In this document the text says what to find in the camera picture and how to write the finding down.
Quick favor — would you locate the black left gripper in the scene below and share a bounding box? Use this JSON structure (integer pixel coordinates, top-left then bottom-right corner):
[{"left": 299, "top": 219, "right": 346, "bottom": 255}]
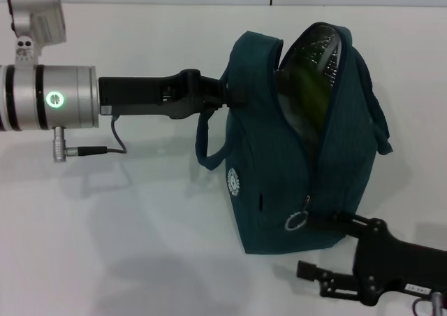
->
[{"left": 97, "top": 69, "right": 249, "bottom": 120}]

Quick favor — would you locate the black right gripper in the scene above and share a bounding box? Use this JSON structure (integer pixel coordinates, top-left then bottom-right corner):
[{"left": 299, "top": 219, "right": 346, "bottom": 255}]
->
[{"left": 295, "top": 212, "right": 447, "bottom": 308}]

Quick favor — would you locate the green cucumber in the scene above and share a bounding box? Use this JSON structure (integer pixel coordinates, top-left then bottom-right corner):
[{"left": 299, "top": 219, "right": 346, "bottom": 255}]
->
[{"left": 275, "top": 29, "right": 342, "bottom": 145}]

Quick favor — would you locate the dark teal insulated lunch bag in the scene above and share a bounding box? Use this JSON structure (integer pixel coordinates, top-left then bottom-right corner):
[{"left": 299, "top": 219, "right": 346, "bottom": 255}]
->
[{"left": 195, "top": 21, "right": 395, "bottom": 257}]

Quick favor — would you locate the left gripper grey cable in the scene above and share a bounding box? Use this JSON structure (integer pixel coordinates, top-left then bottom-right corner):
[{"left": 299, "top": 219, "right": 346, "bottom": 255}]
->
[{"left": 52, "top": 115, "right": 129, "bottom": 164}]

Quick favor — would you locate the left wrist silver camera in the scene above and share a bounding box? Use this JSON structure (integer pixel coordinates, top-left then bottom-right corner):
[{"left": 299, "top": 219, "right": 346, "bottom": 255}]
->
[{"left": 6, "top": 0, "right": 67, "bottom": 66}]

